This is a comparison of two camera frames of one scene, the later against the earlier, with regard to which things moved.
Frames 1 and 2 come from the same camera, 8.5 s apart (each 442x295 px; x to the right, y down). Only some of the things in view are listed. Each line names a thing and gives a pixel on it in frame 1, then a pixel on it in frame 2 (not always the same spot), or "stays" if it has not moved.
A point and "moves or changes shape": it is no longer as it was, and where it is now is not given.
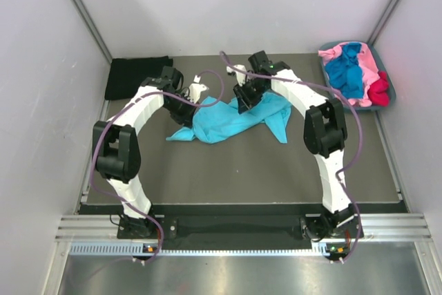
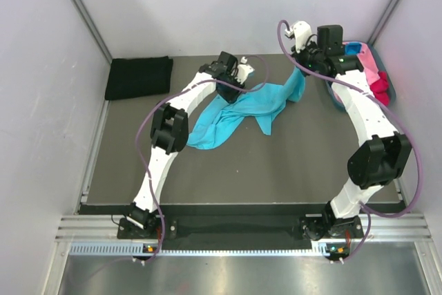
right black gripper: x=245 y=101 -> x=298 y=56
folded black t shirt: x=126 y=74 stays
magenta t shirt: x=378 y=90 stays
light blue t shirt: x=215 y=122 moves or changes shape
